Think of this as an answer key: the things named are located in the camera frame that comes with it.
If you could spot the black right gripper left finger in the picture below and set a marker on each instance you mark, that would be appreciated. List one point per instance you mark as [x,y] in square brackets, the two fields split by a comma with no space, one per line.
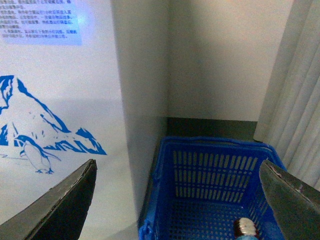
[60,213]

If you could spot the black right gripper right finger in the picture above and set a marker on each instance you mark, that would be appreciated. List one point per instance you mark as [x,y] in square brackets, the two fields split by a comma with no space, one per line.
[295,204]

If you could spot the tea bottle with blue label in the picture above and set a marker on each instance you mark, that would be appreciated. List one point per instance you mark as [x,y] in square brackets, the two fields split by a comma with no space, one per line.
[245,229]

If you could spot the white vertical curtain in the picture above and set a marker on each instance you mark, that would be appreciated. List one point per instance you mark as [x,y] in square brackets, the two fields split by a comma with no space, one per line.
[290,116]

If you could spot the blue plastic basket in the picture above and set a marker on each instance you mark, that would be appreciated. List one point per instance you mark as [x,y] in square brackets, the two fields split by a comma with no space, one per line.
[201,185]

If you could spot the white blue chest freezer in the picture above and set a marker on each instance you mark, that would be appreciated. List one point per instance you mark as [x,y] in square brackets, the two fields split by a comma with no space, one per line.
[80,80]

